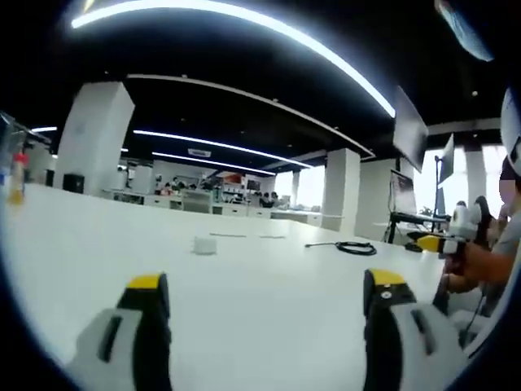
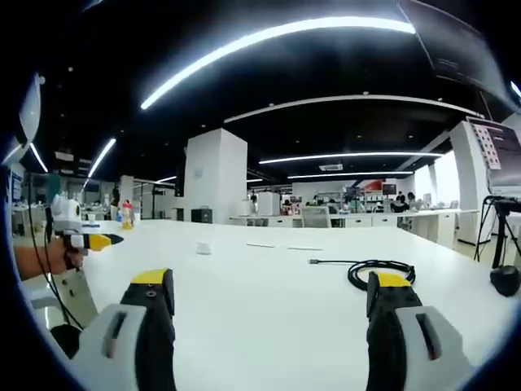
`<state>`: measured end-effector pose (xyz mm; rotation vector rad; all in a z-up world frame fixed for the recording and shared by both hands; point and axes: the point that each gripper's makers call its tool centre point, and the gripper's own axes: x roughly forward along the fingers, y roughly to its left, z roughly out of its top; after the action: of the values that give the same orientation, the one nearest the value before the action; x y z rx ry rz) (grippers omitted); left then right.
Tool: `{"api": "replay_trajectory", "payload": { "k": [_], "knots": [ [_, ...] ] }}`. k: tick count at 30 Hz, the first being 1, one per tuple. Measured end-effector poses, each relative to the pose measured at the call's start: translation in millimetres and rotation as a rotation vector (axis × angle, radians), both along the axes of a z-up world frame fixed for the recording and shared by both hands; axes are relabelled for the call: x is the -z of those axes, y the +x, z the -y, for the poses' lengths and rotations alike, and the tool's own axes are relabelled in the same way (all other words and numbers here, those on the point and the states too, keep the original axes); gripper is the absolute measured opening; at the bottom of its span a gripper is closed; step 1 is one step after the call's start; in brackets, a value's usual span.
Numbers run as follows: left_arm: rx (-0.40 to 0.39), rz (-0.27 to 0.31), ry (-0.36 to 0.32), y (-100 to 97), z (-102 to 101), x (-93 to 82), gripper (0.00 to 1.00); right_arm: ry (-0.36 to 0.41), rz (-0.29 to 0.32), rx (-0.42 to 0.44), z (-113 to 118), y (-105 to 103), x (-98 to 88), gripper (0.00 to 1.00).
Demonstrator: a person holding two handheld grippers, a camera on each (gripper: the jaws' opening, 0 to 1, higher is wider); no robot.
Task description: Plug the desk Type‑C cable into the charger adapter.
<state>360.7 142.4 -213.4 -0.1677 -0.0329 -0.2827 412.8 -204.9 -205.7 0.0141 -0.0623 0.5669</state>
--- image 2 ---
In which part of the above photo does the black tripod stand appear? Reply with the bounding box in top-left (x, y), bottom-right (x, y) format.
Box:
top-left (474, 194), bottom-right (521, 270)

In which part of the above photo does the black Type-C cable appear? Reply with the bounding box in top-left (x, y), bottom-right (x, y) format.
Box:
top-left (308, 257), bottom-right (417, 292)

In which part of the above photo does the grey panel with holes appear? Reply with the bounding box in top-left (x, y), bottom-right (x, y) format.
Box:
top-left (51, 266), bottom-right (99, 332)

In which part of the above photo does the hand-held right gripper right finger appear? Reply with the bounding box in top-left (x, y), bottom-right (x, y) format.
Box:
top-left (365, 270), bottom-right (478, 391)

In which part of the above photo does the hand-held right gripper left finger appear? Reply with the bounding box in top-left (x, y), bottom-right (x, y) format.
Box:
top-left (69, 267), bottom-right (177, 391)

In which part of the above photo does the white office chair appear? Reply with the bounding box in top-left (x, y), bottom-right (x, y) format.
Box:
top-left (300, 205), bottom-right (332, 229)

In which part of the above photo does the white cabinet row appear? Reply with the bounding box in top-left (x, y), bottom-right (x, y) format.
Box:
top-left (227, 209), bottom-right (481, 250)

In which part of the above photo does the ceiling light strip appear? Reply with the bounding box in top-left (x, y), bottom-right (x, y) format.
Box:
top-left (86, 138), bottom-right (117, 179)
top-left (257, 151), bottom-right (445, 165)
top-left (286, 170), bottom-right (414, 180)
top-left (139, 15), bottom-right (417, 111)

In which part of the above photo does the white desk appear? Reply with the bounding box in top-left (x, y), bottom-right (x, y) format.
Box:
top-left (18, 218), bottom-right (519, 391)

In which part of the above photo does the poster board with squares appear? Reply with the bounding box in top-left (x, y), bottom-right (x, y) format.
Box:
top-left (465, 116), bottom-right (521, 196)

